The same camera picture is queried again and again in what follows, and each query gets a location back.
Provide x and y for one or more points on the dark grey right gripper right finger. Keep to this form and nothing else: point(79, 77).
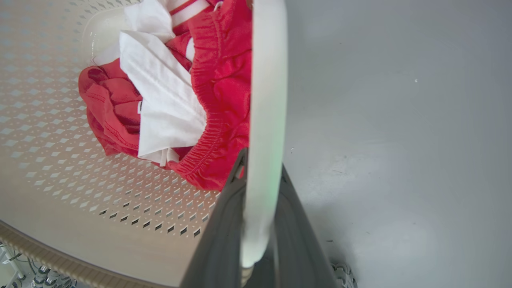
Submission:
point(296, 240)

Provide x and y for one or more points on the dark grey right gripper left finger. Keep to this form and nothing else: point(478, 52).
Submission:
point(220, 240)

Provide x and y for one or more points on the white perforated laundry basket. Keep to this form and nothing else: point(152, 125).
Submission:
point(52, 120)

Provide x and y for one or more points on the white cloth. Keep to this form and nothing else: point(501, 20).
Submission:
point(164, 92)

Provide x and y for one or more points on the red white striped garment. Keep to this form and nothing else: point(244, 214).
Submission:
point(184, 20)

